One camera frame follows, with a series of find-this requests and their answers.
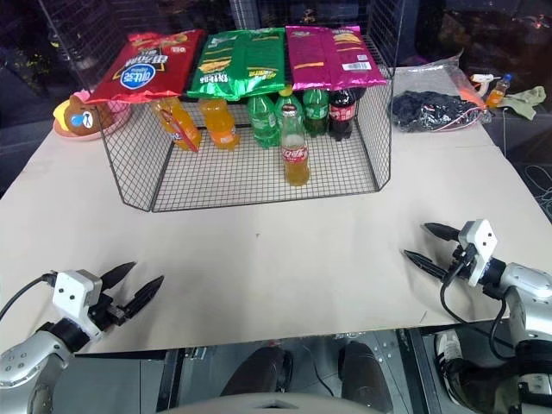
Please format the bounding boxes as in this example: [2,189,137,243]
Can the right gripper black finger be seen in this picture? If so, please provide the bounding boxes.
[402,249,453,282]
[421,223,461,243]

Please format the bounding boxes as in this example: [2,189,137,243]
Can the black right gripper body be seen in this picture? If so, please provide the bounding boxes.
[447,241,476,282]

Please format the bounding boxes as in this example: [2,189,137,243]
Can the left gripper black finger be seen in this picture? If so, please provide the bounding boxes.
[125,275,166,320]
[101,260,137,295]

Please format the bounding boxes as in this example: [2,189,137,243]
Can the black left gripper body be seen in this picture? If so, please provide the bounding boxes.
[89,292,134,334]

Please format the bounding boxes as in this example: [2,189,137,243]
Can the small orange glue bottle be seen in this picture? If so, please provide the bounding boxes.
[486,72,514,109]

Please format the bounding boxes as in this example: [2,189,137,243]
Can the dark cola plastic bottle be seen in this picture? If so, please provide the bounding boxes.
[328,89,360,142]

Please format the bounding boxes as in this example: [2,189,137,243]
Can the glass bottle with orange drink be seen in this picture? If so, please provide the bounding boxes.
[279,103,311,187]

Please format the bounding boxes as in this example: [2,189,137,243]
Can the orange soda plastic bottle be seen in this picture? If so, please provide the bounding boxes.
[198,97,241,151]
[153,97,203,153]

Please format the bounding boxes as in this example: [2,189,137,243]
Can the white sneaker with black stripes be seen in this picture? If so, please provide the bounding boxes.
[433,331,465,389]

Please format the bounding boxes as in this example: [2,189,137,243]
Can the beige cardboard table cover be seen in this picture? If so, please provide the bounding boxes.
[0,64,552,355]

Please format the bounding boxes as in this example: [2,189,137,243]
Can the black cloth bundle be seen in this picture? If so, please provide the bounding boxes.
[390,89,485,133]

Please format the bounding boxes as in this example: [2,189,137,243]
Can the pink plate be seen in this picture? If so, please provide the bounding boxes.
[52,116,130,141]

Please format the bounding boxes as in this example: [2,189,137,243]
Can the clear plastic bag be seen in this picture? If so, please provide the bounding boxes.
[391,63,493,133]

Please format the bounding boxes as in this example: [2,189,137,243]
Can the white glue gun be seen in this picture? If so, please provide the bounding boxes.
[469,73,501,103]

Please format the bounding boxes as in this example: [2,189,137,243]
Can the green cloth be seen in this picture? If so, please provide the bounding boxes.
[499,85,549,120]

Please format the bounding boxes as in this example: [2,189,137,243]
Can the brown bear plush toy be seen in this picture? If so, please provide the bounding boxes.
[52,89,130,135]

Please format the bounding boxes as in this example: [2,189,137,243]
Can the magenta chip bag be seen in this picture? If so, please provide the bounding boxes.
[285,24,388,92]

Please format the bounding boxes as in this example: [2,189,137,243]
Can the red chip bag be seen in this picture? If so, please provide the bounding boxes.
[85,28,206,106]

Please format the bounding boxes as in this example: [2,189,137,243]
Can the green chip bag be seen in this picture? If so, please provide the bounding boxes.
[185,28,289,102]

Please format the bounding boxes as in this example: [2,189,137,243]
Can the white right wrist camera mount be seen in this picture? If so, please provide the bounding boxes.
[457,218,497,286]

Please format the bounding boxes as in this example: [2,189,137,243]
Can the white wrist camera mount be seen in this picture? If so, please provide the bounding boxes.
[457,218,497,286]
[51,270,107,342]

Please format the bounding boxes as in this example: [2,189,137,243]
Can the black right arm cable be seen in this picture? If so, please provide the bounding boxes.
[439,254,511,325]

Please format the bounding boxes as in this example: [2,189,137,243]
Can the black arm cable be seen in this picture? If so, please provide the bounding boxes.
[0,270,57,320]
[439,254,511,325]

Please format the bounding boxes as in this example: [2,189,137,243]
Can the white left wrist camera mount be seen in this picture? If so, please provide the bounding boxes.
[51,270,107,342]

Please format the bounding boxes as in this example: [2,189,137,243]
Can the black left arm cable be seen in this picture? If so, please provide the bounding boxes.
[0,270,57,320]

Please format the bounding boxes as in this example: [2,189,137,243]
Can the tangled thin cables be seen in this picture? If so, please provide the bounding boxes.
[524,162,552,216]

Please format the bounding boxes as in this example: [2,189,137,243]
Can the black wire mesh rack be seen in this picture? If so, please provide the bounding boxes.
[88,25,396,214]

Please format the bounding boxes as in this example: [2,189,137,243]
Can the wire grid panel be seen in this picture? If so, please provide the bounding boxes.
[366,0,416,68]

